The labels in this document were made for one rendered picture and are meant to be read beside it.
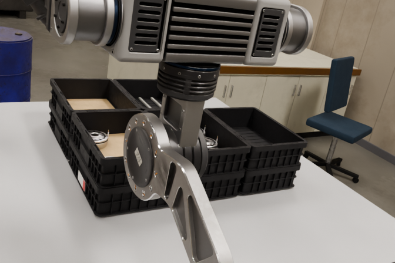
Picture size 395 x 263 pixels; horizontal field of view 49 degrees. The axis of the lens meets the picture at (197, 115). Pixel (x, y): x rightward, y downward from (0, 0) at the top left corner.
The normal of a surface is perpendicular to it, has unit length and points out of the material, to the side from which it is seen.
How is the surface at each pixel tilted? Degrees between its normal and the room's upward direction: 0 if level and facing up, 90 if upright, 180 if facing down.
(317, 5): 90
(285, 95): 90
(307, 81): 90
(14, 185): 0
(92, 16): 85
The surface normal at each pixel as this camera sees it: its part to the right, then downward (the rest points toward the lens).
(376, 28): -0.85, 0.04
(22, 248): 0.18, -0.92
